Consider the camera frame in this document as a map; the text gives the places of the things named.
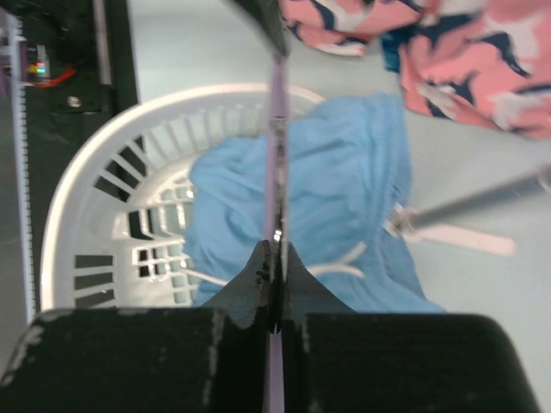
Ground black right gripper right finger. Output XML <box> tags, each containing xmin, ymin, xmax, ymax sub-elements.
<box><xmin>282</xmin><ymin>249</ymin><xmax>539</xmax><ymax>412</ymax></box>

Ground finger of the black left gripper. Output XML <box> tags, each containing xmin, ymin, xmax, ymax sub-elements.
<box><xmin>231</xmin><ymin>0</ymin><xmax>289</xmax><ymax>59</ymax></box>

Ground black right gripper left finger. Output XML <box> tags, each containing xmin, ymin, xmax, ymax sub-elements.
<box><xmin>1</xmin><ymin>242</ymin><xmax>270</xmax><ymax>412</ymax></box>

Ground purple plastic hanger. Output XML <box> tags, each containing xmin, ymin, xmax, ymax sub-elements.
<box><xmin>263</xmin><ymin>57</ymin><xmax>288</xmax><ymax>412</ymax></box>

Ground light blue shorts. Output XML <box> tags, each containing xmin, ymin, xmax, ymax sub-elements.
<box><xmin>183</xmin><ymin>94</ymin><xmax>439</xmax><ymax>313</ymax></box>

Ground pink shark print shorts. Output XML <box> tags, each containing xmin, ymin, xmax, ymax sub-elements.
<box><xmin>281</xmin><ymin>1</ymin><xmax>550</xmax><ymax>139</ymax></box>

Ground white plastic laundry basket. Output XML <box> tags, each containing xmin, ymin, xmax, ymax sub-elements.
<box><xmin>39</xmin><ymin>82</ymin><xmax>328</xmax><ymax>314</ymax></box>

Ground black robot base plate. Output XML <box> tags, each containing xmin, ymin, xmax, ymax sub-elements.
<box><xmin>1</xmin><ymin>1</ymin><xmax>138</xmax><ymax>312</ymax></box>

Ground white slotted cable duct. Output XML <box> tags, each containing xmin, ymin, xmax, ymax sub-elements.
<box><xmin>8</xmin><ymin>15</ymin><xmax>36</xmax><ymax>324</ymax></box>

